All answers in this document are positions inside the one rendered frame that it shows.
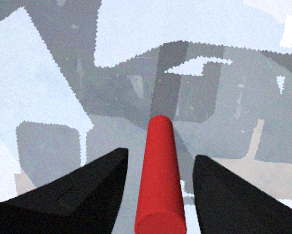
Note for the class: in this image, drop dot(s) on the red peg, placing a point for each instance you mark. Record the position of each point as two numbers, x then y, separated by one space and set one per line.
161 209

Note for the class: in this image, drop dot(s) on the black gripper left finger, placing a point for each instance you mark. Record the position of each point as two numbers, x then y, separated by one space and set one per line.
85 201

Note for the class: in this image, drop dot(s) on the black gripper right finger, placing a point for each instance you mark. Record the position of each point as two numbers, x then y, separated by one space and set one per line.
228 204

